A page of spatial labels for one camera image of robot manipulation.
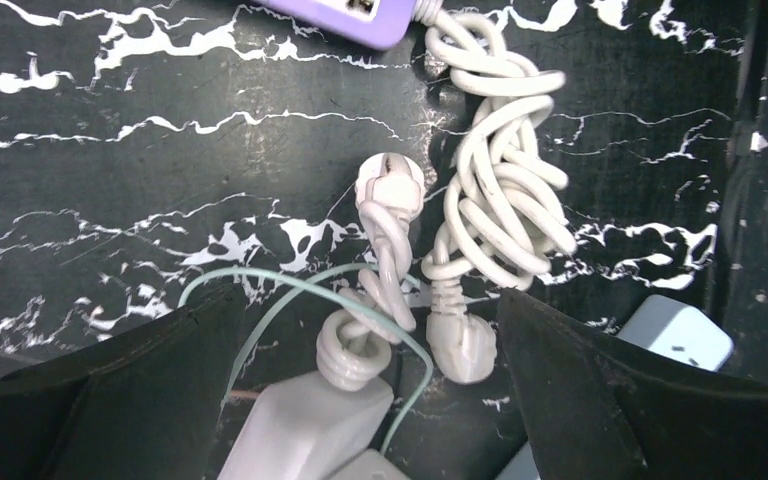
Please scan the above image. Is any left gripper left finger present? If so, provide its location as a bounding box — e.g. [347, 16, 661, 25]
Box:
[0, 286, 249, 479]

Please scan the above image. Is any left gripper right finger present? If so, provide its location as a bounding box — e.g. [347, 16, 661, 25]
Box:
[497, 290, 768, 479]

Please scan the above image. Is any blue power strip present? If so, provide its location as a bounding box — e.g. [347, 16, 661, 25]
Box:
[497, 292, 733, 479]

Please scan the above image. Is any white power strip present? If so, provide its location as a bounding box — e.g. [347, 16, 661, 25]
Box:
[218, 372, 394, 479]

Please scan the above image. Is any purple cube socket adapter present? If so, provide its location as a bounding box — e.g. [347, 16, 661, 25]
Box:
[258, 0, 417, 51]

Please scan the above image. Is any thin green charging cable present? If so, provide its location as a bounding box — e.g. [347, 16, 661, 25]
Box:
[177, 261, 437, 458]

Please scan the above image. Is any coiled white power cord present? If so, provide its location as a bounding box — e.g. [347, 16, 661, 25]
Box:
[413, 0, 581, 387]

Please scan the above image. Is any white strip power cord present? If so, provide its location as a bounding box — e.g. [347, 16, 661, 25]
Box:
[314, 152, 428, 393]

